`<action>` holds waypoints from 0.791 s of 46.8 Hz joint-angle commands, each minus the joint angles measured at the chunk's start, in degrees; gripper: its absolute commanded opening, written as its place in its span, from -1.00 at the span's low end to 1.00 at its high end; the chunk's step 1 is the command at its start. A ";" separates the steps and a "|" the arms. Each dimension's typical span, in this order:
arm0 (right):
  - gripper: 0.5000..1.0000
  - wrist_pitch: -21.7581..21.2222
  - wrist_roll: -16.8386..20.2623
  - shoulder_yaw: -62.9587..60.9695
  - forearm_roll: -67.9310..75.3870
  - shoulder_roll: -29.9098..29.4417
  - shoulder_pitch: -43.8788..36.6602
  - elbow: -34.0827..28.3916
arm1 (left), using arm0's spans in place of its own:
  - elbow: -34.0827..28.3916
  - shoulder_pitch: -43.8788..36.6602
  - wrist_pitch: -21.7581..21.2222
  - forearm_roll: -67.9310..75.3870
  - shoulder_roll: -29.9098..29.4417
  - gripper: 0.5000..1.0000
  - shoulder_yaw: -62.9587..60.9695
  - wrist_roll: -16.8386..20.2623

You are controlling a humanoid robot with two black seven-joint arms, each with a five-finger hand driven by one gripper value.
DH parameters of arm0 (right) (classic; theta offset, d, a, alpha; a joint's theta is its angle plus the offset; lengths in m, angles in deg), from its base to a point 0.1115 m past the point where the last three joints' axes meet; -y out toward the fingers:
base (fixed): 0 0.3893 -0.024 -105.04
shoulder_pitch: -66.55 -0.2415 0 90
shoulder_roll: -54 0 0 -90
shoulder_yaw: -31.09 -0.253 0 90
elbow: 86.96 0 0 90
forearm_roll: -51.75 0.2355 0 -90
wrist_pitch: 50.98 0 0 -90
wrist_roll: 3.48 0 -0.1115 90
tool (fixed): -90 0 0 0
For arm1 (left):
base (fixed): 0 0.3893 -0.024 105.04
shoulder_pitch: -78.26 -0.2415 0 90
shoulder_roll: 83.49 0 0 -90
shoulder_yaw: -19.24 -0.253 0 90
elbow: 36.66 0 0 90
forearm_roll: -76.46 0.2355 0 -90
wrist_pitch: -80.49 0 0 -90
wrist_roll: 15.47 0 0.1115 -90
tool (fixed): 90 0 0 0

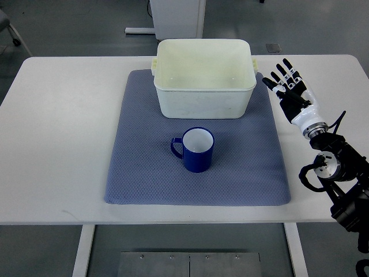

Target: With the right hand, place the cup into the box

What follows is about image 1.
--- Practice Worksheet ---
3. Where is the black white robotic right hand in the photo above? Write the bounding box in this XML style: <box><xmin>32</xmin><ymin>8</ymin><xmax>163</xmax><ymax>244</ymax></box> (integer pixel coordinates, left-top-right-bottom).
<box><xmin>262</xmin><ymin>58</ymin><xmax>329</xmax><ymax>139</ymax></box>

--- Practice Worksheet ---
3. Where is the blue mug white inside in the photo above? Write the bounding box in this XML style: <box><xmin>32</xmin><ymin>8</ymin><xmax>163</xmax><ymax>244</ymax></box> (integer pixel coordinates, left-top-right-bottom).
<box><xmin>170</xmin><ymin>127</ymin><xmax>214</xmax><ymax>173</ymax></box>

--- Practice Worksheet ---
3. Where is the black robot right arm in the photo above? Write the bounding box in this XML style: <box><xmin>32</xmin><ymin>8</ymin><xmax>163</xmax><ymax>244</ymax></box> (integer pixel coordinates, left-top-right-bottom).
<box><xmin>299</xmin><ymin>111</ymin><xmax>368</xmax><ymax>253</ymax></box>

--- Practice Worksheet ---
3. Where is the cream plastic storage box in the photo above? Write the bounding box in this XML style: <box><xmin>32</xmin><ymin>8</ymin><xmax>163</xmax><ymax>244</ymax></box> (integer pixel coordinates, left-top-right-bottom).
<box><xmin>152</xmin><ymin>39</ymin><xmax>257</xmax><ymax>119</ymax></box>

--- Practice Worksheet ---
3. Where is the blue textured cloth mat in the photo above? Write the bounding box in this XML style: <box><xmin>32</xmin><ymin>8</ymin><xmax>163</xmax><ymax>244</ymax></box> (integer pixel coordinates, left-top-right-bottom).
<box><xmin>104</xmin><ymin>70</ymin><xmax>291</xmax><ymax>206</ymax></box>

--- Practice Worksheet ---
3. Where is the right white table leg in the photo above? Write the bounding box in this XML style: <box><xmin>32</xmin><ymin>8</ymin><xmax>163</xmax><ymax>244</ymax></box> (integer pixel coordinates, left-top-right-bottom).
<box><xmin>284</xmin><ymin>223</ymin><xmax>308</xmax><ymax>277</ymax></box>

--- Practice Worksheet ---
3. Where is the white table leg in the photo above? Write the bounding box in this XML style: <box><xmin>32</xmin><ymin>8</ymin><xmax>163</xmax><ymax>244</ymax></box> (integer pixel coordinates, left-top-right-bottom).
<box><xmin>72</xmin><ymin>224</ymin><xmax>95</xmax><ymax>277</ymax></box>
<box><xmin>284</xmin><ymin>223</ymin><xmax>308</xmax><ymax>277</ymax></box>

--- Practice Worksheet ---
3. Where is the metal floor plate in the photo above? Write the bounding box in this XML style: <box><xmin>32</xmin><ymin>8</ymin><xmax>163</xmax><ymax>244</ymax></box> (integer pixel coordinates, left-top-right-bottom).
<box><xmin>118</xmin><ymin>252</ymin><xmax>262</xmax><ymax>276</ymax></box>

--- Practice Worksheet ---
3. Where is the left white table leg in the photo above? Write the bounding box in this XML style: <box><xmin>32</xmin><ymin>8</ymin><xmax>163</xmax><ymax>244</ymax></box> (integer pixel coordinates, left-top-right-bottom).
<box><xmin>72</xmin><ymin>224</ymin><xmax>95</xmax><ymax>277</ymax></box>

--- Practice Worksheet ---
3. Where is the office chair base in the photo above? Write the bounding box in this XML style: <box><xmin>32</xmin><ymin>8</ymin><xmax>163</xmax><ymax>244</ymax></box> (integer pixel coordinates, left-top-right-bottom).
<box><xmin>1</xmin><ymin>10</ymin><xmax>33</xmax><ymax>57</ymax></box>

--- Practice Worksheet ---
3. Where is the white cabinet pedestal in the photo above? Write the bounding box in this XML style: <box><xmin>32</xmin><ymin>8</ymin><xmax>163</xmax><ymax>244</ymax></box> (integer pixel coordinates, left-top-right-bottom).
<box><xmin>125</xmin><ymin>0</ymin><xmax>206</xmax><ymax>40</ymax></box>

